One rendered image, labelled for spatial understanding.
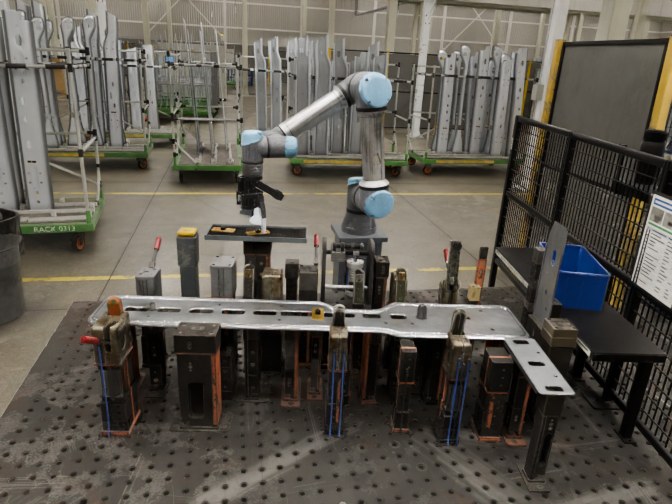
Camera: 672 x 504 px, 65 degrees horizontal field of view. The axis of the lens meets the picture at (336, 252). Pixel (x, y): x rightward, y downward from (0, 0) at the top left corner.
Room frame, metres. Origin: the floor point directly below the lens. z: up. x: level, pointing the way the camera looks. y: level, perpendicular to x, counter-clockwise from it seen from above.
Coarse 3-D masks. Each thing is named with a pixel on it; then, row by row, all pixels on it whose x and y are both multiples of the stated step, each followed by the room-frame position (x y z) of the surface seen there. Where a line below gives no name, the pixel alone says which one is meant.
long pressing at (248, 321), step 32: (96, 320) 1.41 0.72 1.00; (160, 320) 1.43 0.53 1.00; (192, 320) 1.44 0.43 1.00; (224, 320) 1.45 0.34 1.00; (256, 320) 1.46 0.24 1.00; (288, 320) 1.47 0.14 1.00; (320, 320) 1.48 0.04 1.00; (352, 320) 1.50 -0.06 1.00; (384, 320) 1.51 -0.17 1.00; (416, 320) 1.52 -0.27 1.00; (448, 320) 1.53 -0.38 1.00; (480, 320) 1.54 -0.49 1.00; (512, 320) 1.55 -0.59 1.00
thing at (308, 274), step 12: (300, 264) 1.76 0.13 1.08; (300, 276) 1.68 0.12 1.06; (312, 276) 1.68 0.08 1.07; (300, 288) 1.68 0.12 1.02; (312, 288) 1.68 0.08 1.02; (300, 300) 1.68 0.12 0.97; (312, 300) 1.68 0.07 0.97; (300, 336) 1.69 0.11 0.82; (300, 348) 1.69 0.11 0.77; (300, 360) 1.69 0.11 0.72
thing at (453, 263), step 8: (456, 240) 1.71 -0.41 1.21; (456, 248) 1.67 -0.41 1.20; (448, 256) 1.71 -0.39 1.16; (456, 256) 1.70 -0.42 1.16; (448, 264) 1.70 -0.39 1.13; (456, 264) 1.70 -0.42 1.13; (448, 272) 1.68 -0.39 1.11; (456, 272) 1.69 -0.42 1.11; (448, 280) 1.68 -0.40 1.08; (456, 280) 1.68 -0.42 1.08; (448, 288) 1.68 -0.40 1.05; (456, 288) 1.68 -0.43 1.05
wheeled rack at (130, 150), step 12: (60, 48) 8.59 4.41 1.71; (72, 48) 8.62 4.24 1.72; (96, 60) 8.06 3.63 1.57; (108, 60) 8.19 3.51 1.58; (120, 60) 8.23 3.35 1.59; (132, 60) 8.27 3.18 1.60; (144, 60) 8.56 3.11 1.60; (144, 108) 8.17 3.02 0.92; (144, 120) 8.01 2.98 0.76; (144, 132) 8.00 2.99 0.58; (84, 144) 8.10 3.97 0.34; (108, 144) 8.38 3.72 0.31; (132, 144) 8.47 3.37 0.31; (144, 144) 8.00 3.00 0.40; (60, 156) 7.67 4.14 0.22; (72, 156) 7.72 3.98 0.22; (84, 156) 7.76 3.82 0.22; (108, 156) 7.84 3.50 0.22; (120, 156) 7.89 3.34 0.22; (132, 156) 7.93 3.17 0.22; (144, 156) 7.97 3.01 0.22; (144, 168) 8.09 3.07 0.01
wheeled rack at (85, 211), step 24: (48, 48) 5.27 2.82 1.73; (72, 72) 4.50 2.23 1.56; (72, 96) 4.48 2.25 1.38; (96, 144) 5.36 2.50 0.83; (96, 168) 5.35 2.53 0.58; (24, 216) 4.56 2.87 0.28; (48, 216) 4.60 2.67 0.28; (72, 216) 4.53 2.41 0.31; (96, 216) 4.71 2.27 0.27; (72, 240) 4.41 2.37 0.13
